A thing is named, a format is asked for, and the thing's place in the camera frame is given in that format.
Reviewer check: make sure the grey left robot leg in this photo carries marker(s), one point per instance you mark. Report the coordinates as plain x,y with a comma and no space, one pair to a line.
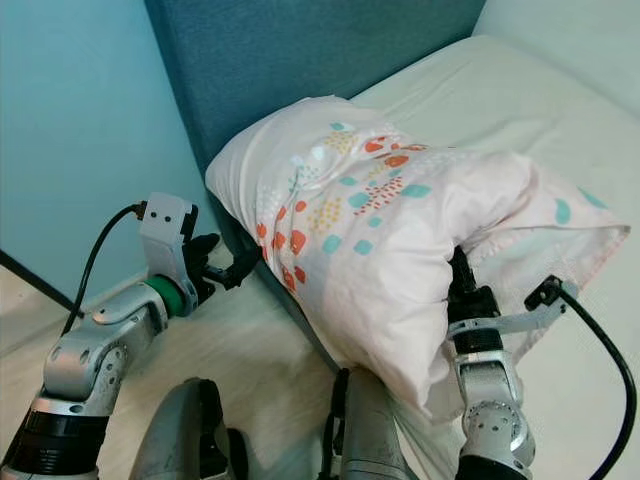
180,440

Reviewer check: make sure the grey right robot leg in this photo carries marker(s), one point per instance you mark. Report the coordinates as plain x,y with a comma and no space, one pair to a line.
380,440

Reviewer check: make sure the pink patterned pillow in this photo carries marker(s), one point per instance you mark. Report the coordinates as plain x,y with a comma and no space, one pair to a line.
410,240

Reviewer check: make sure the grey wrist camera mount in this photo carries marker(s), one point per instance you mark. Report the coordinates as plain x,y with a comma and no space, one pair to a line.
165,225
510,322

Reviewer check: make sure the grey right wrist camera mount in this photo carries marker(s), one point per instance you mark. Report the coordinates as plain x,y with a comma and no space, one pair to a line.
510,322

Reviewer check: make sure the cream sheeted mattress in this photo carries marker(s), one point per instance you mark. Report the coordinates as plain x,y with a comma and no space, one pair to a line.
540,110

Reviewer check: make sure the grey robot leg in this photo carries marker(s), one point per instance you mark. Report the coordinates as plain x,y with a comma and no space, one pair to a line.
380,440
180,440

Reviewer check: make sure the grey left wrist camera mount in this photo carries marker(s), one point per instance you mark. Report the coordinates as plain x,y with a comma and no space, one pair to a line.
165,225

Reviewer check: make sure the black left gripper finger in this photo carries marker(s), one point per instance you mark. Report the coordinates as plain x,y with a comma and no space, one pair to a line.
240,268

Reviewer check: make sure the black door frame strip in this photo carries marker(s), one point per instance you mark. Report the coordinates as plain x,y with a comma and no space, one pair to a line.
40,285

